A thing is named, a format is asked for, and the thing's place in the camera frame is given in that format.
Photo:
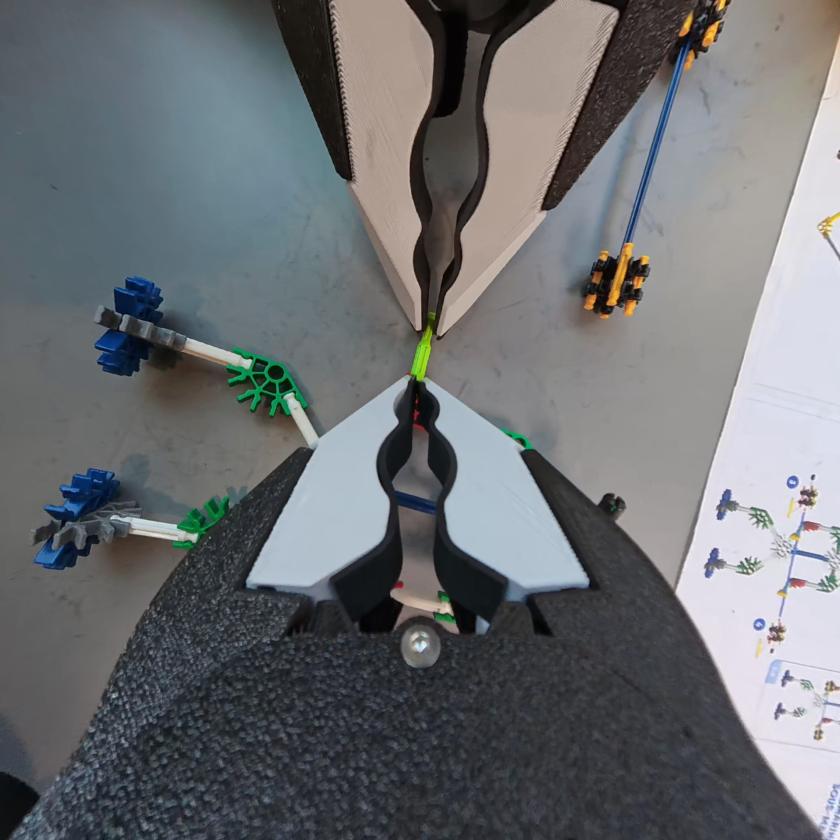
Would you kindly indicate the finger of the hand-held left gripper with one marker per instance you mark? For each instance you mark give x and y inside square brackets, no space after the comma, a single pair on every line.
[538,118]
[380,98]

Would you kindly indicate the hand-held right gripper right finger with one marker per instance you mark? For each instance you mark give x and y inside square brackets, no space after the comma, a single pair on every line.
[512,525]

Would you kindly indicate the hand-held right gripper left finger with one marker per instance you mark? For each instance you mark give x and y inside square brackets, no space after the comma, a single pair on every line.
[321,518]

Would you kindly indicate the thin blue toy rod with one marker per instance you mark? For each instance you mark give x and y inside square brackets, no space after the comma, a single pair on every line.
[653,152]

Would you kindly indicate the black orange toy wheel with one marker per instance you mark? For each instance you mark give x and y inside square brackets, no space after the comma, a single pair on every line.
[702,26]
[617,275]

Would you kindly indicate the lime green toy rod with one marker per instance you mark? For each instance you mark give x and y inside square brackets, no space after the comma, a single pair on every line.
[423,351]

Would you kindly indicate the multicoloured construction toy model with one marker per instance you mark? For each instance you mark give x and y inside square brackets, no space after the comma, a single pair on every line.
[134,298]

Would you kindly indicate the white instruction sheet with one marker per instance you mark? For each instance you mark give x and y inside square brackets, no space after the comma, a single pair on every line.
[787,367]

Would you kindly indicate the person's right leg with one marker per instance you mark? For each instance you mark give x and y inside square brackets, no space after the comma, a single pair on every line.
[13,814]

